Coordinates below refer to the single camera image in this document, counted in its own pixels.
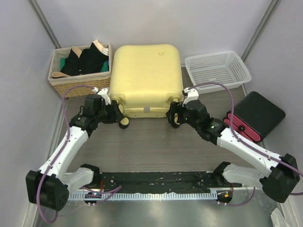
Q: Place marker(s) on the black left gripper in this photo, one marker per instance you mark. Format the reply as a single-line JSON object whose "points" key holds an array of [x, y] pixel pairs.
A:
{"points": [[113, 108]]}

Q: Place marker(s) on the beige shoe insole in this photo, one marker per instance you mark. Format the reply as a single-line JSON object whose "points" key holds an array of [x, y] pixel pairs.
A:
{"points": [[59, 75]]}

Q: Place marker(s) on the black clothing in basket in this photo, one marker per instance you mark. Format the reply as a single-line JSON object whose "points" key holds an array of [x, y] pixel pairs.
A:
{"points": [[81, 62]]}

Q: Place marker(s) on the white slotted cable duct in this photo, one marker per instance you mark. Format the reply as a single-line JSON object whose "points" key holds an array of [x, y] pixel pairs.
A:
{"points": [[84, 195]]}

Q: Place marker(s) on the crumpled white plastic bag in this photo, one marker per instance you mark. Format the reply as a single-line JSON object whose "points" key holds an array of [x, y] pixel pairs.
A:
{"points": [[278, 219]]}

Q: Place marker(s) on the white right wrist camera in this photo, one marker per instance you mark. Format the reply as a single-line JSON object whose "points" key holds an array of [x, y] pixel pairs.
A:
{"points": [[190, 94]]}

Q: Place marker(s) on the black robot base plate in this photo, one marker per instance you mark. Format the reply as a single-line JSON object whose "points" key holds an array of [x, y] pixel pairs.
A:
{"points": [[162, 182]]}

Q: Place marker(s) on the white plastic mesh basket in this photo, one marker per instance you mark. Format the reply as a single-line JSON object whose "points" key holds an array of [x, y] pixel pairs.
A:
{"points": [[226, 68]]}

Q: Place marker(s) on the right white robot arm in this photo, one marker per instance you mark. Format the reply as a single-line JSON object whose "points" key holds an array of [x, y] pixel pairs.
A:
{"points": [[276, 175]]}

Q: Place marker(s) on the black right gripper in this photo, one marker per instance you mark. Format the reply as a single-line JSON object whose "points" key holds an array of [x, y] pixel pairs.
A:
{"points": [[175, 108]]}

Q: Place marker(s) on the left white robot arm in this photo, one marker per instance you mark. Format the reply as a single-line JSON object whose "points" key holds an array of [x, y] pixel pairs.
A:
{"points": [[49, 186]]}

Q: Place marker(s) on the black and pink drawer box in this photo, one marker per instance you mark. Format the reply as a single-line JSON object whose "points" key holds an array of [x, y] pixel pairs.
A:
{"points": [[254, 117]]}

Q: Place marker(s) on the green cloth in basket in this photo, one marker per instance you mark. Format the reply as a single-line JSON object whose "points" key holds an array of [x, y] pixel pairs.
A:
{"points": [[104, 68]]}

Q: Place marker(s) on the yellow hard-shell suitcase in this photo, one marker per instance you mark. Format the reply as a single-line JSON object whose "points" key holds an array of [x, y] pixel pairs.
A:
{"points": [[145, 80]]}

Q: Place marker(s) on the woven wicker basket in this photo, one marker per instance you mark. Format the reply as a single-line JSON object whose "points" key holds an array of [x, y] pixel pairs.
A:
{"points": [[61, 85]]}

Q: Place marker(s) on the beige item with white tag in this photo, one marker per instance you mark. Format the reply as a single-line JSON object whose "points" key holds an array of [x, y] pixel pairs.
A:
{"points": [[101, 48]]}

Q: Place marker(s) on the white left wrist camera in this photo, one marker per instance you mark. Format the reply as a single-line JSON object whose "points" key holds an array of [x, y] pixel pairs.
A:
{"points": [[104, 92]]}

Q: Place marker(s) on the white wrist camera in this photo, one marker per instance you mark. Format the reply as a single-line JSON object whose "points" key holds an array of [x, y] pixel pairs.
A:
{"points": [[190, 94], [104, 92]]}

